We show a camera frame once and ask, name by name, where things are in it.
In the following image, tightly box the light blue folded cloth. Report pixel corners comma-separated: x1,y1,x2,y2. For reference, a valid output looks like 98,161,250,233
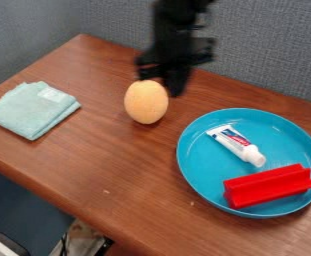
0,81,82,141

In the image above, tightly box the white toothpaste tube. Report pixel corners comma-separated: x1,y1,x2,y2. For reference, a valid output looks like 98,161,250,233
206,125,266,167

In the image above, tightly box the orange egg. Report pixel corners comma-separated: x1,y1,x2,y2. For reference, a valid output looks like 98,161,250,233
125,80,169,124

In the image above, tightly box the grey object under table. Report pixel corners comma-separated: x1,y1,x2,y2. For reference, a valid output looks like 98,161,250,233
50,219,114,256

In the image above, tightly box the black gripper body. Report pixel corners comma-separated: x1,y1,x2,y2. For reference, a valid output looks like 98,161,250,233
135,0,218,81

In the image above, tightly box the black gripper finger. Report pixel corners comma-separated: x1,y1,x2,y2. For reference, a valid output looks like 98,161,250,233
165,65,191,97

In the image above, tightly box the blue round plate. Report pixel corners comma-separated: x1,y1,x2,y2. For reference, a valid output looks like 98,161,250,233
177,108,311,219

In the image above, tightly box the red plastic block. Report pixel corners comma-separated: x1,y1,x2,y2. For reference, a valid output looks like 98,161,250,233
223,164,311,209

